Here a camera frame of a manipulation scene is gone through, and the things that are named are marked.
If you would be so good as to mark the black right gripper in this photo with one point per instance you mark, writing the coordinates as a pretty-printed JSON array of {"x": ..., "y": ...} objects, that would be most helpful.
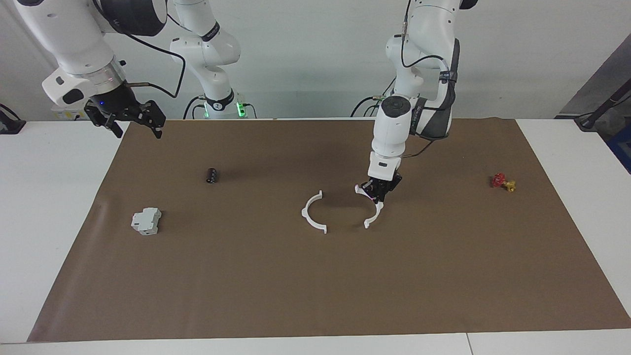
[{"x": 113, "y": 106}]

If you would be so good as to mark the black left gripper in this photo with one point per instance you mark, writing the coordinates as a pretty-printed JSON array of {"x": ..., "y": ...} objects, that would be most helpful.
[{"x": 384, "y": 182}]

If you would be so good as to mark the white half pipe clamp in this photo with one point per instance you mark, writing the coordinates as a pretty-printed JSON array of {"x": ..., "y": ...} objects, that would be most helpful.
[
  {"x": 379, "y": 211},
  {"x": 304, "y": 213}
]

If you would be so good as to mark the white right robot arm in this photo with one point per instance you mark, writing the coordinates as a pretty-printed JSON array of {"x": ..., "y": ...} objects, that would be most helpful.
[{"x": 74, "y": 39}]

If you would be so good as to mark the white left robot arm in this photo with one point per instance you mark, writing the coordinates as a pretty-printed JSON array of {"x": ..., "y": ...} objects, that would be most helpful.
[{"x": 394, "y": 128}]

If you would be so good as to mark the white power strip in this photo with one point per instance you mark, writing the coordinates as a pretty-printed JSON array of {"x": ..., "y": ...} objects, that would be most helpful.
[{"x": 66, "y": 115}]

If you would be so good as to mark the black cylindrical capacitor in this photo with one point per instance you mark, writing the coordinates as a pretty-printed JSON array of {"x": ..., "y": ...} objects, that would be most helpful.
[{"x": 211, "y": 175}]

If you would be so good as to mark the white circuit breaker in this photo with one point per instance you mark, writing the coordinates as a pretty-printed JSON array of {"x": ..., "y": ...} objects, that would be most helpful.
[{"x": 146, "y": 221}]

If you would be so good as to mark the brown table mat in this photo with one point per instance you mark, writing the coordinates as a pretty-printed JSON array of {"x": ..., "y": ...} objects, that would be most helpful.
[{"x": 315, "y": 286}]

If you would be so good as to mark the black stand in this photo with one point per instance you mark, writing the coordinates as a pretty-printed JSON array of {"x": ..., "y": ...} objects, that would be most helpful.
[
  {"x": 599, "y": 111},
  {"x": 10, "y": 123}
]

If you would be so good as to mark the grey panel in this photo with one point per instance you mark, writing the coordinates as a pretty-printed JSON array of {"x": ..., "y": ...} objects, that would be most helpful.
[{"x": 591, "y": 84}]

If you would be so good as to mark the blue box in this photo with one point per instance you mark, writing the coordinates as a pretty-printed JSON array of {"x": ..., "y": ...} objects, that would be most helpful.
[{"x": 622, "y": 148}]

